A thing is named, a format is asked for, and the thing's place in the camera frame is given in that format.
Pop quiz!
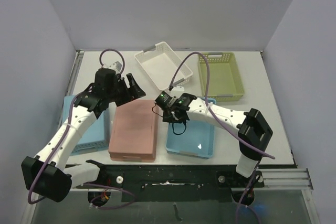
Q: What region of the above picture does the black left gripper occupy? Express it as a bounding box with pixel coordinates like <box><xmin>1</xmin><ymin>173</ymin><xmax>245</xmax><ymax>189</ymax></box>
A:
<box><xmin>106</xmin><ymin>74</ymin><xmax>145</xmax><ymax>106</ymax></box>

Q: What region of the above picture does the pink plastic basket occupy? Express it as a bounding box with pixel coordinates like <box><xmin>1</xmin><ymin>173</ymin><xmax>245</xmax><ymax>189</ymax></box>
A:
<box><xmin>108</xmin><ymin>100</ymin><xmax>159</xmax><ymax>162</ymax></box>

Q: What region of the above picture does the light blue plastic basket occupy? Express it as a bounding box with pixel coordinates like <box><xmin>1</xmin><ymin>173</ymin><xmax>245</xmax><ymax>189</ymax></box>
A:
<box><xmin>70</xmin><ymin>109</ymin><xmax>110</xmax><ymax>156</ymax></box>

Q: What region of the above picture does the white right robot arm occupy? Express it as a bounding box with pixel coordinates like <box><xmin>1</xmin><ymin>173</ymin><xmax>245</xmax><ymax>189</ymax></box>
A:
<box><xmin>154</xmin><ymin>91</ymin><xmax>275</xmax><ymax>187</ymax></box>

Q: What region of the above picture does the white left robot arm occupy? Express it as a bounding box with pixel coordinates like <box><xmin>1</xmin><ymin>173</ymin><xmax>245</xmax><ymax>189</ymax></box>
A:
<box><xmin>21</xmin><ymin>68</ymin><xmax>146</xmax><ymax>205</ymax></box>

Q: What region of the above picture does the white plastic basket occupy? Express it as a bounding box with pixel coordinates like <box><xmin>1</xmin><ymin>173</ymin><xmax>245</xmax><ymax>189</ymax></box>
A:
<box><xmin>134</xmin><ymin>41</ymin><xmax>193</xmax><ymax>91</ymax></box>

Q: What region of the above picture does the yellow-green plastic basket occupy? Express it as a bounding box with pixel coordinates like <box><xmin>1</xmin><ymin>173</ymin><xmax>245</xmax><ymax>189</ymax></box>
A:
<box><xmin>197</xmin><ymin>52</ymin><xmax>245</xmax><ymax>102</ymax></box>

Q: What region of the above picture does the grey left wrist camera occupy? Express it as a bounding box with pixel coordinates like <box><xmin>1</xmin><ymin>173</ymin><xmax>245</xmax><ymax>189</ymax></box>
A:
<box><xmin>108</xmin><ymin>61</ymin><xmax>123</xmax><ymax>74</ymax></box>

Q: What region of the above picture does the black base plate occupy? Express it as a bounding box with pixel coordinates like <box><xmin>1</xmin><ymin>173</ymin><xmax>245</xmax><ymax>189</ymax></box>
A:
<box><xmin>82</xmin><ymin>164</ymin><xmax>249</xmax><ymax>202</ymax></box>

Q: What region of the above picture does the aluminium table frame rail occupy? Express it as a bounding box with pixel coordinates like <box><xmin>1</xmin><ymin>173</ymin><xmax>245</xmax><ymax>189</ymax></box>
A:
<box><xmin>257</xmin><ymin>168</ymin><xmax>313</xmax><ymax>190</ymax></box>

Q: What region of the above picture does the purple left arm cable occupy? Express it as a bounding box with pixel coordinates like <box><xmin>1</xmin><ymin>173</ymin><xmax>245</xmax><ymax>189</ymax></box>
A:
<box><xmin>27</xmin><ymin>48</ymin><xmax>137</xmax><ymax>210</ymax></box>

